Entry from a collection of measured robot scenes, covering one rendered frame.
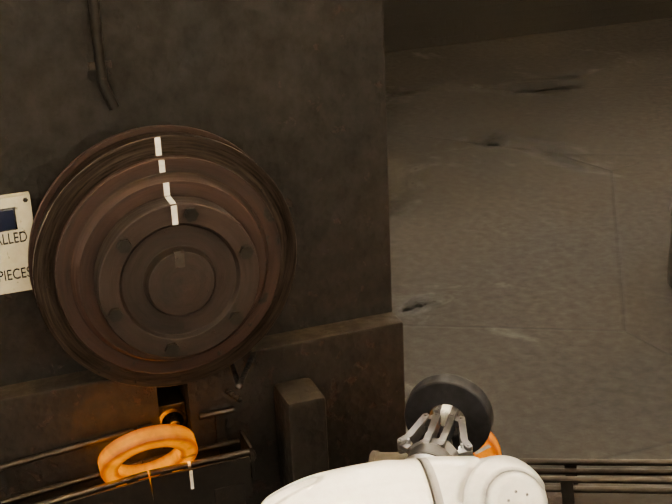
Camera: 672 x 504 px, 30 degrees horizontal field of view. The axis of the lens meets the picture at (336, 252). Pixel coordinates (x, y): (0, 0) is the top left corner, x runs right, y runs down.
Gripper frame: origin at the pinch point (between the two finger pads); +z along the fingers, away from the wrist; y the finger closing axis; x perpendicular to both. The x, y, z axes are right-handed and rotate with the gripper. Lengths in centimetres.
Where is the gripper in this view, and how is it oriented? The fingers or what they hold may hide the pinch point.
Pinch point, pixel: (448, 408)
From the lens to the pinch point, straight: 221.7
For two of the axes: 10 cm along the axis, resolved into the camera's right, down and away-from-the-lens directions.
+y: 9.7, 0.5, -2.6
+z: 2.5, -4.1, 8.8
